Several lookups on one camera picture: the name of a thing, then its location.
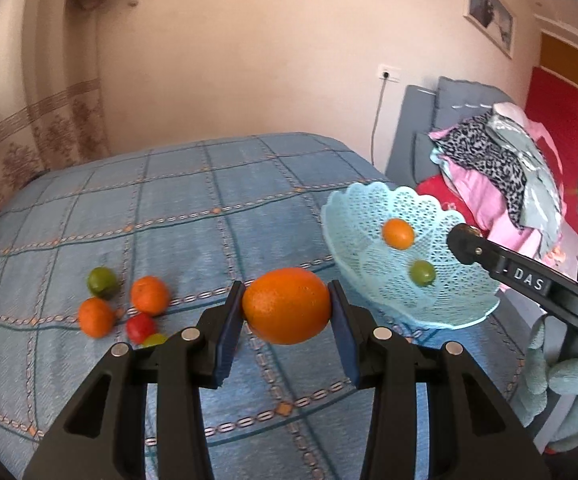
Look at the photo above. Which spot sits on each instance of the bright green lime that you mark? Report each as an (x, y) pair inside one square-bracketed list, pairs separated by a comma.
[(101, 281)]

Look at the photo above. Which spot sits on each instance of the red wall hanging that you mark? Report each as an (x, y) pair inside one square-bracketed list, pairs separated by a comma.
[(569, 110)]

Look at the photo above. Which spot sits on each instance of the grey-green leaf print cloth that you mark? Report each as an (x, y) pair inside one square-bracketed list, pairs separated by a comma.
[(539, 180)]

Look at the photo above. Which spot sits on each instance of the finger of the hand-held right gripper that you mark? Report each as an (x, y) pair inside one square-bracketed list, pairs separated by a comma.
[(499, 262)]

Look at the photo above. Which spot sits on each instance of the white wall socket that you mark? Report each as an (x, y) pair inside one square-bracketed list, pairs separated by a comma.
[(389, 72)]

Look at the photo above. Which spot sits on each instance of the light blue lattice plastic basket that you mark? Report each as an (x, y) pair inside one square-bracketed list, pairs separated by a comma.
[(369, 270)]

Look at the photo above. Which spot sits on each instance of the red tomato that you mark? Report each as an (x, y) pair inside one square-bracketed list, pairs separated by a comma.
[(140, 327)]

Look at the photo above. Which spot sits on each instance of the beige patterned curtain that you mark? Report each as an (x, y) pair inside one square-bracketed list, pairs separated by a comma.
[(44, 125)]

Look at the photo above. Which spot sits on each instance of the framed wall picture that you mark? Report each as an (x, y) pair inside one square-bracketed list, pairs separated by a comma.
[(489, 10)]

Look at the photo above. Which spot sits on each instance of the pile of clothes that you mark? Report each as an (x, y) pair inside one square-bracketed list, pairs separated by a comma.
[(474, 195)]

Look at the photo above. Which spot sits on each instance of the leopard print cloth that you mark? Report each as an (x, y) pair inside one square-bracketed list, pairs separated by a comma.
[(489, 160)]

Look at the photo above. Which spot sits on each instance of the orange tangerine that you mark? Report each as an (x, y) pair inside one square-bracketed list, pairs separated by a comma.
[(96, 316), (150, 295)]

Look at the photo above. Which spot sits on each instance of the small yellow-green fruit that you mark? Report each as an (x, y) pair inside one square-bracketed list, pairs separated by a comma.
[(154, 340)]

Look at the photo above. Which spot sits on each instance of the large orange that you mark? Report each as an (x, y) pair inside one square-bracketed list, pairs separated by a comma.
[(285, 306)]

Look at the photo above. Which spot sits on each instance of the small orange kumquat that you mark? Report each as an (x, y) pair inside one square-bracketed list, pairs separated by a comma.
[(398, 233)]

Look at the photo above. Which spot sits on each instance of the person's right hand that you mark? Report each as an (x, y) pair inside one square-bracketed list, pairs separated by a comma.
[(574, 400)]

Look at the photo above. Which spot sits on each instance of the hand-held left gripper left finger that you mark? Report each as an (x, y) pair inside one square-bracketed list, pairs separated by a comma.
[(226, 340)]

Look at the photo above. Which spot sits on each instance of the grey sofa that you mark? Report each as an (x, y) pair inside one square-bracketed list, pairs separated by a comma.
[(419, 110)]

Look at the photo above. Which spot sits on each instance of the dull green round fruit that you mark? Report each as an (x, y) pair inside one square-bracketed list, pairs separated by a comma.
[(422, 272)]

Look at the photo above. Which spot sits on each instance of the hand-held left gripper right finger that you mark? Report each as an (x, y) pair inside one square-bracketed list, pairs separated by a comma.
[(344, 335)]

